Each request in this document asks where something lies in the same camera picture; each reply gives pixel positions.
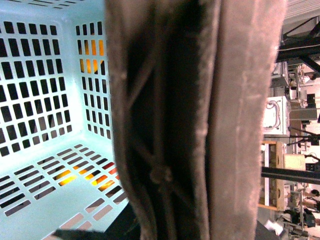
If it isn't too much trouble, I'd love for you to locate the light blue plastic basket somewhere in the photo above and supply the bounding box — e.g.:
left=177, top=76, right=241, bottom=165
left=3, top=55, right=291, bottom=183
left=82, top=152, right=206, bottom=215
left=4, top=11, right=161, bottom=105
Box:
left=0, top=0, right=128, bottom=240

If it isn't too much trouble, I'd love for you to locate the brown plastic basket handle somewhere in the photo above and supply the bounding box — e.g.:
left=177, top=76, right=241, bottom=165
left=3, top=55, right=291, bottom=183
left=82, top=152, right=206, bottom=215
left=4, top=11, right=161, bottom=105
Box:
left=105, top=0, right=287, bottom=240

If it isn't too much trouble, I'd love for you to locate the cardboard box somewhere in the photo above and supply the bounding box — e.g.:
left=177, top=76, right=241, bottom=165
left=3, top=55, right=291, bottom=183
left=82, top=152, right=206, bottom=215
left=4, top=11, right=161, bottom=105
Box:
left=258, top=140, right=306, bottom=211

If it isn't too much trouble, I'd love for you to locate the white appliance box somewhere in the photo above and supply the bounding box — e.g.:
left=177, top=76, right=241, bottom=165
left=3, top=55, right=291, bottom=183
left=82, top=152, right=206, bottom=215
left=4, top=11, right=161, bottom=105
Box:
left=262, top=96, right=290, bottom=137

